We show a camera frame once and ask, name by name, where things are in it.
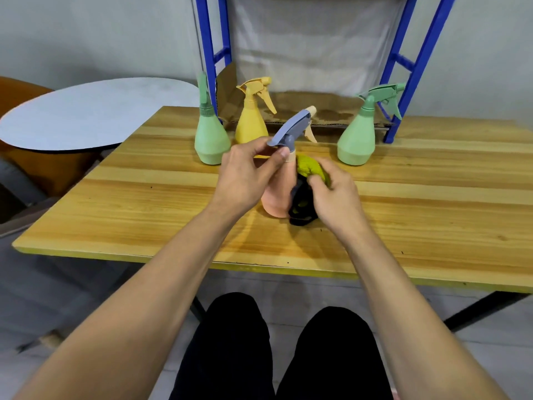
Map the person's left hand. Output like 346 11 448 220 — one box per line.
206 136 290 222

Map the person's right hand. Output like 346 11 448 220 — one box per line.
307 157 372 246

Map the pink spray bottle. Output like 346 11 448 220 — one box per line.
261 106 318 218

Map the green and black cloth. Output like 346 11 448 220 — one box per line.
288 153 333 227

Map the green spray bottle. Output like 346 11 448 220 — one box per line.
194 72 232 166
337 83 406 166

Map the yellow spray bottle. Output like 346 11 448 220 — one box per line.
234 77 278 159

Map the blue metal shelf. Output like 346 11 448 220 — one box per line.
193 0 458 144

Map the person's right forearm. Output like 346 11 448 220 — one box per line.
339 232 509 400

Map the person's left forearm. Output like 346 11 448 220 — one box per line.
14 206 242 400

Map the person's right leg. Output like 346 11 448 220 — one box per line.
276 306 394 400

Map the person's leg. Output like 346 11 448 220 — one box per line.
168 292 275 400
276 306 394 400

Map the person's left leg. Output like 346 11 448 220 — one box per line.
168 292 275 400

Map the stained brown cardboard sheet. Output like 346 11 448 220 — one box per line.
215 62 394 128

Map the black metal table leg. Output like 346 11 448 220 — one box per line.
189 296 207 322
443 291 532 333

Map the white cloth backdrop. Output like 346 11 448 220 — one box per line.
227 0 411 98

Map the round white side table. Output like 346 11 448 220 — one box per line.
0 77 200 152

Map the orange chair with grey shell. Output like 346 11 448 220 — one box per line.
0 77 100 204

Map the brown chair with grey shell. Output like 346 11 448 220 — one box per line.
0 183 138 354

